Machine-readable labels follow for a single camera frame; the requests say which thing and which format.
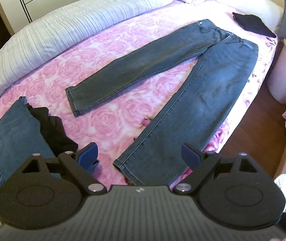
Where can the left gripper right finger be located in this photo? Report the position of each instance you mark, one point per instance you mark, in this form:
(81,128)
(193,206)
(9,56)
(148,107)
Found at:
(201,164)

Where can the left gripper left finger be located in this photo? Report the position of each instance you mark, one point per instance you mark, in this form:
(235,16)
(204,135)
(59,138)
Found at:
(80,167)

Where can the dark grey jeans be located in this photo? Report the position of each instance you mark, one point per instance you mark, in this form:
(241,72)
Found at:
(193,114)

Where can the black garment in pile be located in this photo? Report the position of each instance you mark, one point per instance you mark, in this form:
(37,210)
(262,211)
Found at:
(52,130)

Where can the blue denim garment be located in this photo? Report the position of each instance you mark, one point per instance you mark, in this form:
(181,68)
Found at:
(20,137)

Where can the pink rose blanket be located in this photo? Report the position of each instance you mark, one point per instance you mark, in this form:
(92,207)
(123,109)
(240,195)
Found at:
(143,87)

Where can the white striped duvet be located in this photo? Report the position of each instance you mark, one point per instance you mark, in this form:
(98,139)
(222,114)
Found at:
(59,30)

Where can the folded black garment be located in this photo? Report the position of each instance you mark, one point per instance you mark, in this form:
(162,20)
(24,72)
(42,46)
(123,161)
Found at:
(252,23)

